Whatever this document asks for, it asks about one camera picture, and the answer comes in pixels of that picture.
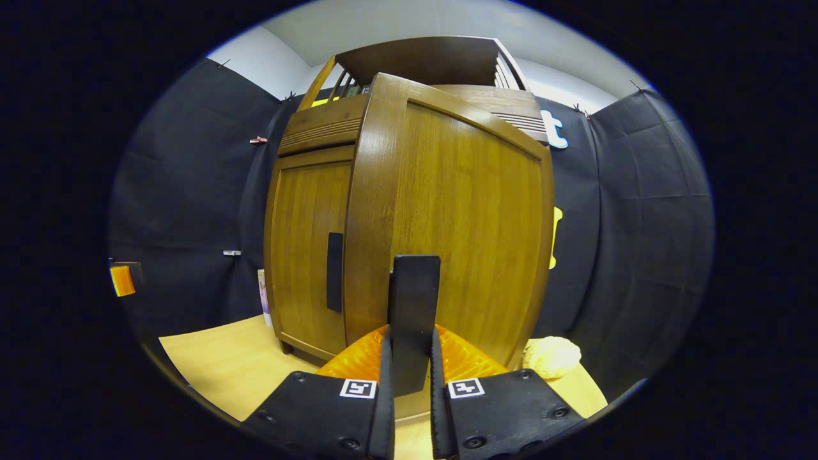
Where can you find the wooden shoe cabinet door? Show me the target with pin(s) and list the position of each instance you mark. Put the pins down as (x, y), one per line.
(473, 223)
(300, 255)

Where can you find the lavender book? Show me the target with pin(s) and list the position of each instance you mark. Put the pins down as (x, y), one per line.
(264, 297)

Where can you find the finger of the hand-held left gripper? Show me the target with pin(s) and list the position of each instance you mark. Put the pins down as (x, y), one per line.
(123, 281)

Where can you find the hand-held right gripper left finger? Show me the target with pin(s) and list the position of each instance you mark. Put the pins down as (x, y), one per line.
(381, 415)

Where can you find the cream soft round object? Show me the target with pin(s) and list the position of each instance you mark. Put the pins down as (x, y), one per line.
(553, 358)

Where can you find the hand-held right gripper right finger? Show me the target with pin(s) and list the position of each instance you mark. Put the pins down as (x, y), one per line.
(441, 415)

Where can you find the wooden double-door shoe cabinet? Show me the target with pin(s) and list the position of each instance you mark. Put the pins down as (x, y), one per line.
(415, 61)

